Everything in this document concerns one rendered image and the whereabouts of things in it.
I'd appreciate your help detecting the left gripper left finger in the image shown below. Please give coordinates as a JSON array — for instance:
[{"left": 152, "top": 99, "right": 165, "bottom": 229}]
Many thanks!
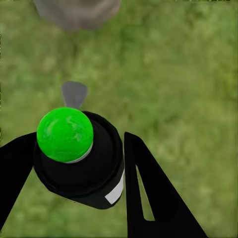
[{"left": 0, "top": 132, "right": 37, "bottom": 231}]

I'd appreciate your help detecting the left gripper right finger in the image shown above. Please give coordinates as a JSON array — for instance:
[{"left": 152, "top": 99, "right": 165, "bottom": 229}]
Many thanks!
[{"left": 123, "top": 132, "right": 208, "bottom": 238}]

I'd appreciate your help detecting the pesticide atomizer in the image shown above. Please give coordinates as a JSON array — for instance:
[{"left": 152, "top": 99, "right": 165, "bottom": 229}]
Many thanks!
[{"left": 32, "top": 81, "right": 125, "bottom": 209}]

